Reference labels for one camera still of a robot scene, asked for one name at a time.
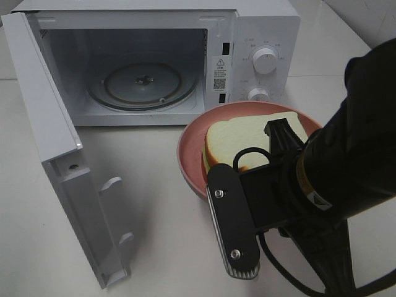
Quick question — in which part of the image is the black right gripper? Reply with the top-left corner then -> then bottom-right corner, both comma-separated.
239,118 -> 334,233

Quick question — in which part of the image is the sandwich with white bread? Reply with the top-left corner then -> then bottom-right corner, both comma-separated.
202,111 -> 308,172

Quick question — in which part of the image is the pink round plate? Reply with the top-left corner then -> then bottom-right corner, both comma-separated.
177,101 -> 322,202

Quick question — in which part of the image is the white microwave door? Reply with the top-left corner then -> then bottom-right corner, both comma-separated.
2,12 -> 134,288

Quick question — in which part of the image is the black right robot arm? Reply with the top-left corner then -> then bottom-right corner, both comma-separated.
240,40 -> 395,296

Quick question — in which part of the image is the upper white power knob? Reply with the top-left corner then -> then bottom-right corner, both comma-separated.
251,46 -> 278,74

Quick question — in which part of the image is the glass microwave turntable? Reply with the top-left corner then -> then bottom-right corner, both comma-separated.
88,62 -> 199,111

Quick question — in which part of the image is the white microwave oven body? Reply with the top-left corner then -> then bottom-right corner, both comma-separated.
8,1 -> 300,126

